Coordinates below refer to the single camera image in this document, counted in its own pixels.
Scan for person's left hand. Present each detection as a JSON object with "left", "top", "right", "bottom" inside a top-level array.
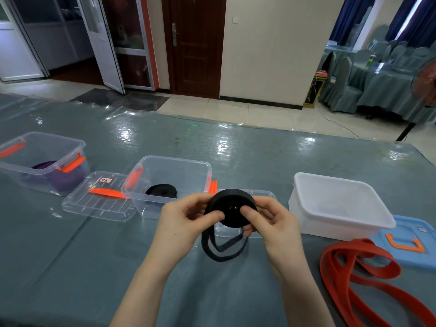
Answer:
[{"left": 150, "top": 193, "right": 226, "bottom": 267}]

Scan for grey covered chair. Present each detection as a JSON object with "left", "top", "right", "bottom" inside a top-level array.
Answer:
[{"left": 328, "top": 57, "right": 364, "bottom": 114}]

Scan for white framed glass door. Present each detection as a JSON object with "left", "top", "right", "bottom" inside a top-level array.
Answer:
[{"left": 76, "top": 0, "right": 125, "bottom": 94}]

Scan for brown wooden door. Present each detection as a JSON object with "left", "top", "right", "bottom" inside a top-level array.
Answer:
[{"left": 161, "top": 0, "right": 227, "bottom": 99}]

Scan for blue curtain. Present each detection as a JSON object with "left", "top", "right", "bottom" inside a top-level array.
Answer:
[
  {"left": 329, "top": 0, "right": 377, "bottom": 47},
  {"left": 385, "top": 0, "right": 436, "bottom": 49}
]

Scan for thin floor cable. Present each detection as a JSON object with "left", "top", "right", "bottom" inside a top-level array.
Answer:
[{"left": 320, "top": 113, "right": 360, "bottom": 139}]

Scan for clear lid orange handle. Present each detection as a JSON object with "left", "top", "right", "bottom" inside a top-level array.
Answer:
[{"left": 61, "top": 171, "right": 137, "bottom": 222}]

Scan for standing fan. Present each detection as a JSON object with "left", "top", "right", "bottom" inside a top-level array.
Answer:
[{"left": 395, "top": 58, "right": 436, "bottom": 142}]

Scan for white plastic storage box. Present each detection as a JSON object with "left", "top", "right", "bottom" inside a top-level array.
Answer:
[{"left": 288, "top": 172, "right": 396, "bottom": 241}]

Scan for red resistance band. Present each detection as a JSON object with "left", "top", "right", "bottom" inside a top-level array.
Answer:
[{"left": 319, "top": 238, "right": 436, "bottom": 327}]

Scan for black resistance band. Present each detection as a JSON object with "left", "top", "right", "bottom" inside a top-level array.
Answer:
[
  {"left": 145, "top": 184, "right": 178, "bottom": 199},
  {"left": 201, "top": 189, "right": 258, "bottom": 263}
]

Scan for teal tablecloth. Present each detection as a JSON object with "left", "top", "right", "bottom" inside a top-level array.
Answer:
[{"left": 0, "top": 93, "right": 436, "bottom": 327}]

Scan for clear plastic lid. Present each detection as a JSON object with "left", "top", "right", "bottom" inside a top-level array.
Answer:
[{"left": 214, "top": 189, "right": 277, "bottom": 239}]

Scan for table with grey cloth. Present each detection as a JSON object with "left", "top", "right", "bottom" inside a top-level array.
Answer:
[{"left": 356, "top": 62, "right": 436, "bottom": 124}]

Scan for clear storage box orange latches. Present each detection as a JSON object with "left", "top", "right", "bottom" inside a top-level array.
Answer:
[
  {"left": 121, "top": 155, "right": 218, "bottom": 220},
  {"left": 0, "top": 131, "right": 91, "bottom": 197}
]

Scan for purple rolled resistance band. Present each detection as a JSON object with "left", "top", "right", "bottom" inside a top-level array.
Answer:
[{"left": 22, "top": 161, "right": 86, "bottom": 194}]

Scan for person's right forearm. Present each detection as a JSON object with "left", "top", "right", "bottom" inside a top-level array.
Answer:
[{"left": 275, "top": 264, "right": 336, "bottom": 327}]

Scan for person's right hand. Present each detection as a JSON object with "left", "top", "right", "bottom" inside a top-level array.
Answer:
[{"left": 240, "top": 196, "right": 301, "bottom": 273}]

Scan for red framed glass door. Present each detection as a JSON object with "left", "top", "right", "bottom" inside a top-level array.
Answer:
[{"left": 100, "top": 0, "right": 160, "bottom": 92}]

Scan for gold stand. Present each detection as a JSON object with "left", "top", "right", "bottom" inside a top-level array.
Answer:
[{"left": 303, "top": 70, "right": 328, "bottom": 109}]

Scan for blue lid orange handle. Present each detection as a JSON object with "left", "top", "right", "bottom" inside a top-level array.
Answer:
[{"left": 369, "top": 215, "right": 436, "bottom": 269}]

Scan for person's left forearm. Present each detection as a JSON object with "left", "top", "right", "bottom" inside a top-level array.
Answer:
[{"left": 110, "top": 257, "right": 178, "bottom": 327}]

